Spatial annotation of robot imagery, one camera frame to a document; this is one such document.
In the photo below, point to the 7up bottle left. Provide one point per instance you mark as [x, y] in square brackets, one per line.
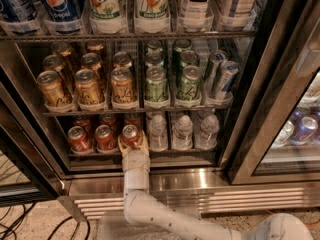
[108, 16]

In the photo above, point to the slim silver can front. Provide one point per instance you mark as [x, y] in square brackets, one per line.
[224, 80]

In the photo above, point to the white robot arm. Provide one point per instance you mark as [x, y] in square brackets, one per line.
[281, 226]

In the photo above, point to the clear plastic bin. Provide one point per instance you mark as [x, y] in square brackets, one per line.
[111, 229]

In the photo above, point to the right fridge glass door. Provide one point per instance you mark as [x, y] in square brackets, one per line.
[283, 90]

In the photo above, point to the clear water bottle middle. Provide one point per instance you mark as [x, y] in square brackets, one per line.
[182, 133]

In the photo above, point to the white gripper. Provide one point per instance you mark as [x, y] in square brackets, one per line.
[135, 159]

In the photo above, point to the white tea bottle left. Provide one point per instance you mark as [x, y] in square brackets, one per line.
[194, 15]

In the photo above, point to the steel fridge base grille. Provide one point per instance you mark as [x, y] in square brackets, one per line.
[201, 189]

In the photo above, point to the green LaCroix can front right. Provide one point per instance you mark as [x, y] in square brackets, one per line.
[189, 83]

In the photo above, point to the green lacroix can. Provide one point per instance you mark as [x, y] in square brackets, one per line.
[189, 83]
[156, 84]

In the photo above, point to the green LaCroix can front left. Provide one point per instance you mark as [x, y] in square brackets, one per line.
[156, 84]

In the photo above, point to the red coke can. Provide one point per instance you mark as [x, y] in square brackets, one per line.
[106, 141]
[82, 121]
[79, 140]
[131, 136]
[108, 119]
[133, 119]

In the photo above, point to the dark blue bottle far left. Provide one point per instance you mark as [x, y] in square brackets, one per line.
[17, 11]

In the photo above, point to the orange LaCroix can front left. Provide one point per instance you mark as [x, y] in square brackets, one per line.
[54, 89]

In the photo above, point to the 7up bottle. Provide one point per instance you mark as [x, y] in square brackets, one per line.
[151, 15]
[108, 16]

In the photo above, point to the left fridge glass door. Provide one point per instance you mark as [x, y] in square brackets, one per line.
[34, 179]

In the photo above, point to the orange LaCroix can front right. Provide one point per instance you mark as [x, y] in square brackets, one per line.
[123, 86]

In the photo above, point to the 7up bottle right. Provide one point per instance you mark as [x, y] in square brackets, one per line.
[151, 15]

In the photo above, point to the white tea bottle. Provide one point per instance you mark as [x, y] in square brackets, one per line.
[194, 15]
[234, 14]

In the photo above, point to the slim silver can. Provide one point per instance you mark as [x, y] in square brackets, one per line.
[224, 80]
[215, 59]

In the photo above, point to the clear water bottle left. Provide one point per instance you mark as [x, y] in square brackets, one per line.
[157, 132]

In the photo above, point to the Pepsi bottle blue label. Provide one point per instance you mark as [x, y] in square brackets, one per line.
[64, 16]

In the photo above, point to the blue can behind door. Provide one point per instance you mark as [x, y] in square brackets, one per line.
[303, 130]

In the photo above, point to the fridge glass door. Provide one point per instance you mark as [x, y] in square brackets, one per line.
[283, 90]
[34, 179]

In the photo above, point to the orange LaCroix can front middle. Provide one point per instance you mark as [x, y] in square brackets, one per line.
[88, 86]

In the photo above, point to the slim silver can back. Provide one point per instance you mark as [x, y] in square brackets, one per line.
[215, 59]

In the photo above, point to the white tea bottle right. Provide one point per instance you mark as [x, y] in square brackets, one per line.
[234, 14]

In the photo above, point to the orange lacroix can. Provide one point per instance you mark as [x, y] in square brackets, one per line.
[123, 86]
[88, 86]
[54, 89]

